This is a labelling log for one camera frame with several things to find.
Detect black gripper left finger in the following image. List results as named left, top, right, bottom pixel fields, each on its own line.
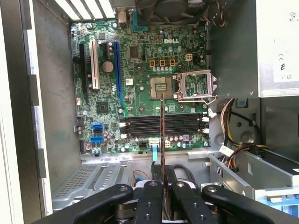
left=30, top=164, right=164, bottom=224

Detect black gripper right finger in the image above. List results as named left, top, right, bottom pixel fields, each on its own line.
left=166, top=165, right=299, bottom=224

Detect RAM stick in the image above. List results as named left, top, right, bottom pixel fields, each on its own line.
left=161, top=92, right=169, bottom=224

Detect black RAM slot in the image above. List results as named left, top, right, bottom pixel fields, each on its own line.
left=121, top=130, right=210, bottom=138
left=120, top=119, right=208, bottom=125
left=121, top=125, right=208, bottom=131
left=120, top=113, right=208, bottom=119

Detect grey perforated disk bay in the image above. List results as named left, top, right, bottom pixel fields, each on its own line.
left=51, top=161, right=136, bottom=212

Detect thin metal locking lever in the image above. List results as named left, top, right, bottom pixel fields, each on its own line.
left=177, top=97, right=218, bottom=105

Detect green motherboard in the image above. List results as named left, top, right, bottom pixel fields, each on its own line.
left=70, top=21, right=211, bottom=154

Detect CPU socket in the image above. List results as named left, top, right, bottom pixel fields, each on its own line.
left=149, top=75, right=174, bottom=100

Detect blue expansion slot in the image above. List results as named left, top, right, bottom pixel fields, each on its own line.
left=113, top=42, right=125, bottom=107

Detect silver coin battery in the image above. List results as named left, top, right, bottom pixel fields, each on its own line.
left=102, top=61, right=114, bottom=73

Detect black and grey PC case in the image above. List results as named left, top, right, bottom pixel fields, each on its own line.
left=0, top=0, right=299, bottom=224

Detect white expansion slot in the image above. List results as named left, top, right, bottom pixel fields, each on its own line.
left=90, top=39, right=100, bottom=91

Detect long black expansion slot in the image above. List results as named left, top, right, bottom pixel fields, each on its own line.
left=78, top=43, right=89, bottom=103

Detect grey power supply unit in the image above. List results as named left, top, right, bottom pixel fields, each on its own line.
left=206, top=0, right=299, bottom=98

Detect short black expansion slot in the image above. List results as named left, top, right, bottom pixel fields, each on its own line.
left=102, top=42, right=111, bottom=59

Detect teal port connector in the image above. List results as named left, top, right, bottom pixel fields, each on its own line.
left=131, top=10, right=148, bottom=32

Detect black case fan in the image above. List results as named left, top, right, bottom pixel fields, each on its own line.
left=135, top=0, right=212, bottom=26

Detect black data cables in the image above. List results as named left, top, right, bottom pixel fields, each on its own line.
left=171, top=163, right=199, bottom=187

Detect light blue data cable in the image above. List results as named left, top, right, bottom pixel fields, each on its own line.
left=148, top=137, right=161, bottom=163

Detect orange yellow power wires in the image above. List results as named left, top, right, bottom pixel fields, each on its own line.
left=217, top=98, right=269, bottom=173

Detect metal socket cover frame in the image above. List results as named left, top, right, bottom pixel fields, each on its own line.
left=176, top=69, right=218, bottom=101

